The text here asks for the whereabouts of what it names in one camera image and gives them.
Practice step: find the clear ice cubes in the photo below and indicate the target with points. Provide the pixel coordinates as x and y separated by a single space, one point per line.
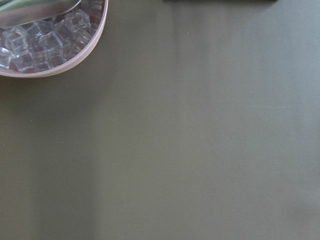
45 45

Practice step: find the pink ice bowl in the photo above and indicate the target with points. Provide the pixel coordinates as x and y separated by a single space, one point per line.
82 55

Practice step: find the black box device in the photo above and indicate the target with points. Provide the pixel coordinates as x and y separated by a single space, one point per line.
229 1

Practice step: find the steel ice scoop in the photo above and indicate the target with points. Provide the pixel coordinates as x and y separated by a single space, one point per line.
19 12

